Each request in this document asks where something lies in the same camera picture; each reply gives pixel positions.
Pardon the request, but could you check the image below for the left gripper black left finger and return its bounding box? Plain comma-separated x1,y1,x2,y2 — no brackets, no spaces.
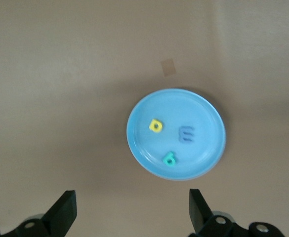
0,189,78,237

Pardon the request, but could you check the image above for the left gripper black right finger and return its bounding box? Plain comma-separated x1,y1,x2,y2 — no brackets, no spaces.
189,188,288,237

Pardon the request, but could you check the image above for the teal letter b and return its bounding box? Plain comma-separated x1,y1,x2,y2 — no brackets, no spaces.
162,151,177,166

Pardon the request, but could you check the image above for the blue letter E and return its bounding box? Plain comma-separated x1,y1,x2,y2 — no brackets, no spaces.
178,125,195,144

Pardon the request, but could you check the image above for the yellow letter d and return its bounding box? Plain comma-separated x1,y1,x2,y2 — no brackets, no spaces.
148,118,164,133

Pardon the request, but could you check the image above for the blue plate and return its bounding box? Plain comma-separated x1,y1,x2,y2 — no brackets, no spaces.
126,88,227,181

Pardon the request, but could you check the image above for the brown tape patch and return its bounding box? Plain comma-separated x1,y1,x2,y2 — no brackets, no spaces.
160,58,178,77

